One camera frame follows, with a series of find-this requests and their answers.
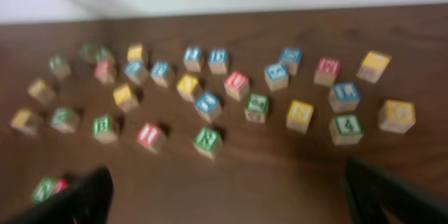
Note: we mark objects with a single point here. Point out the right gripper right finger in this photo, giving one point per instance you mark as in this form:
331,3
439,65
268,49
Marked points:
370,189

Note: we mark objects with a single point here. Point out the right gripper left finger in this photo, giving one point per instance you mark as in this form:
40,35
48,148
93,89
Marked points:
86,200

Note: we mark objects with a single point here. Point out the red E block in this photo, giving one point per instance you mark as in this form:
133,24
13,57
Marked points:
60,185

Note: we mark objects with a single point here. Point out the green N block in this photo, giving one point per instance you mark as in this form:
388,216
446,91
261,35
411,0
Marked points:
43,190

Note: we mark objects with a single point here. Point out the green R block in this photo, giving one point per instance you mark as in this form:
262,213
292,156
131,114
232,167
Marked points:
208,142

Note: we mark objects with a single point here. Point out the green 4 block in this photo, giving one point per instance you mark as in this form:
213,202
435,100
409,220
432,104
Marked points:
346,130

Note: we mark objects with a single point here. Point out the green B block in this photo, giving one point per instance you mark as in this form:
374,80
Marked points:
105,129

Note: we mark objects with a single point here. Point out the yellow G block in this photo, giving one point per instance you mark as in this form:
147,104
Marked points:
397,116

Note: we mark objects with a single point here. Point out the red I block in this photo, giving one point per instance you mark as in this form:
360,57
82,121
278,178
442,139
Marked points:
151,137

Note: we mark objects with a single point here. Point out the blue L block right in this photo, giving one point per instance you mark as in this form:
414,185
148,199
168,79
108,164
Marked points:
344,97

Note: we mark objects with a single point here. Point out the blue l block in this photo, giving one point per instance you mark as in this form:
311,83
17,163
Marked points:
136,72
344,97

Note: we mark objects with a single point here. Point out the yellow S block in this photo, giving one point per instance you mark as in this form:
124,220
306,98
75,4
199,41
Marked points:
299,116

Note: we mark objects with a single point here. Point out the yellow K block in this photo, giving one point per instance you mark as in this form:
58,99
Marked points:
26,121

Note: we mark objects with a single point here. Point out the yellow block centre left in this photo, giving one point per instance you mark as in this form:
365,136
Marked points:
125,98

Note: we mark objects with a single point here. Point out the yellow block far right top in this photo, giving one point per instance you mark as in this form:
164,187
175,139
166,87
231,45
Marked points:
373,65

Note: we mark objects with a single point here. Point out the red M block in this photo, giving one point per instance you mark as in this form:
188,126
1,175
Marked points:
327,71

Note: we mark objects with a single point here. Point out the red A block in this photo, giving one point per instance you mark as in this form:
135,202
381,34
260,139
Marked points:
105,72

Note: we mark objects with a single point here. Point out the green L block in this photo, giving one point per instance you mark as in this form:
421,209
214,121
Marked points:
60,67

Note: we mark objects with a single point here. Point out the blue L block left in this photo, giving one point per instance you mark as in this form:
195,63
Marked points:
136,72

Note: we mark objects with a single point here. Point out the green J block right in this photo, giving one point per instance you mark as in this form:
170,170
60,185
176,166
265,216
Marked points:
257,108

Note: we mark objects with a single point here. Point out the green j block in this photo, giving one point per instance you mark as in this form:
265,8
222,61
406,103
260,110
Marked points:
257,108
87,52

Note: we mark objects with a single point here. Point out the green Z block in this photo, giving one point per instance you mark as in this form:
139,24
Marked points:
103,54

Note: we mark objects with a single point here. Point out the blue 5 block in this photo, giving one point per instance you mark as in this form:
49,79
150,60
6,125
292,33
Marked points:
276,76

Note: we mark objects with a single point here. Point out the green J block far left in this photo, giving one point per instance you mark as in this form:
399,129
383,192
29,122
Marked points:
87,52

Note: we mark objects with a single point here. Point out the blue P block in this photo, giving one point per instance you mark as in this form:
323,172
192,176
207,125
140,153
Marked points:
162,73

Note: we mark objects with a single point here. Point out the blue T block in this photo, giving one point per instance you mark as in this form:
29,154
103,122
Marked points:
208,106

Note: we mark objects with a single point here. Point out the blue D block right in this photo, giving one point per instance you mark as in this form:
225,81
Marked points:
291,57

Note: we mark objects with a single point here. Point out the blue d block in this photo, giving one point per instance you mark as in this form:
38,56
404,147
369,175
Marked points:
291,57
218,61

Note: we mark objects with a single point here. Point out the yellow block top middle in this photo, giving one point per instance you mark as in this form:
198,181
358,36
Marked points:
137,53

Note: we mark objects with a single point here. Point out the red U block right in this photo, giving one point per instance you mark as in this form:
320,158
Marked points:
237,85

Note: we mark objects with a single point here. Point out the blue 2 block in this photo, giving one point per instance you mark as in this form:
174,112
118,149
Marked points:
193,59

